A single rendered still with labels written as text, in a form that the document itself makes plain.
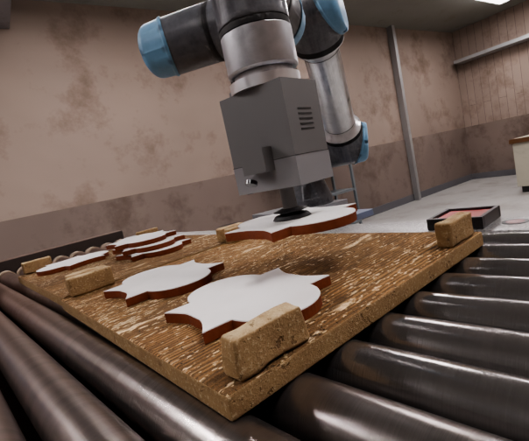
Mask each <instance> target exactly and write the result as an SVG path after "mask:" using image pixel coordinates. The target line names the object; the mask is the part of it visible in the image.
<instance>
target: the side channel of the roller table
mask: <svg viewBox="0 0 529 441"><path fill-rule="evenodd" d="M119 239H124V237H123V231H122V230H118V231H113V232H109V233H106V234H99V235H97V236H93V237H89V238H86V239H82V240H79V241H73V242H69V243H66V244H62V245H59V246H55V247H51V248H46V249H42V250H39V251H35V252H31V253H28V254H25V255H19V256H15V257H12V258H8V259H4V260H2V261H0V273H1V272H3V271H6V270H9V271H12V272H15V273H16V274H17V270H18V269H19V268H20V267H21V263H25V262H29V261H32V260H35V259H39V258H42V257H46V256H50V257H51V258H52V261H53V259H54V258H55V257H57V256H69V255H70V254H72V253H73V252H75V251H82V252H85V250H86V249H88V248H91V247H98V248H100V246H101V245H103V244H104V243H107V242H111V243H114V242H115V241H117V240H119Z"/></svg>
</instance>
